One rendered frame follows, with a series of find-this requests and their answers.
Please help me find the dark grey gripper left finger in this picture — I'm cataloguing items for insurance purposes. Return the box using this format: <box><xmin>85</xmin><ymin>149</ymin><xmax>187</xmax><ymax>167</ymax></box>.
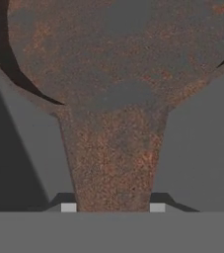
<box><xmin>28</xmin><ymin>192</ymin><xmax>79</xmax><ymax>213</ymax></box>

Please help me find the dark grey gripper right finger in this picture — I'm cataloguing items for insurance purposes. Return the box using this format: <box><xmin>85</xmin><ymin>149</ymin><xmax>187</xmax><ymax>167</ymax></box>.
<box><xmin>148</xmin><ymin>192</ymin><xmax>200</xmax><ymax>213</ymax></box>

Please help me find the rusty brown pan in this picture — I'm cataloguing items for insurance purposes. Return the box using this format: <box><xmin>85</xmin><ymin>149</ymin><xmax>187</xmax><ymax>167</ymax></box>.
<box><xmin>0</xmin><ymin>0</ymin><xmax>224</xmax><ymax>213</ymax></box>

